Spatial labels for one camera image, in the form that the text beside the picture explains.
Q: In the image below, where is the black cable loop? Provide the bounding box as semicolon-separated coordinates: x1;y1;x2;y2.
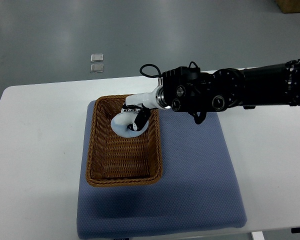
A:
139;63;164;79

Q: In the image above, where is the blue quilted mat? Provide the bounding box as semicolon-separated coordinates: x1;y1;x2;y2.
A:
77;103;247;239

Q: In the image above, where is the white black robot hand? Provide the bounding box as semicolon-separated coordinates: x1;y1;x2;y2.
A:
121;90;161;131

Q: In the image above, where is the brown wicker basket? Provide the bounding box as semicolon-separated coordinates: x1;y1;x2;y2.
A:
85;95;163;187

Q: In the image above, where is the blue white plush toy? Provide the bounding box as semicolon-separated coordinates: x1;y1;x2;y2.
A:
110;112;149;138

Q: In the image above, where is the white table leg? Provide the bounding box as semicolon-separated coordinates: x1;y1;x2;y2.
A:
250;231;265;240

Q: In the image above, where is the upper metal floor plate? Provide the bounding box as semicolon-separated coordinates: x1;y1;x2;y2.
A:
90;53;104;63

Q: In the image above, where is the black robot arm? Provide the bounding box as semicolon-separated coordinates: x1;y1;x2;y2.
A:
121;59;300;132

